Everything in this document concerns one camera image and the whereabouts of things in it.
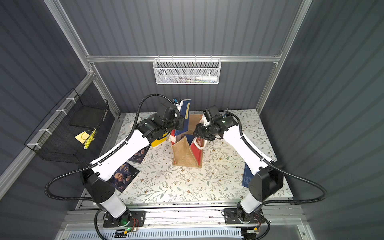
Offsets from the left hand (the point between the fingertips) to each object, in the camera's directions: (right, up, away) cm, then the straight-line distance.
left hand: (185, 118), depth 74 cm
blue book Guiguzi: (+36, -33, +13) cm, 50 cm away
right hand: (+7, -8, +5) cm, 11 cm away
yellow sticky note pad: (-51, -9, 0) cm, 52 cm away
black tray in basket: (-54, +2, +7) cm, 54 cm away
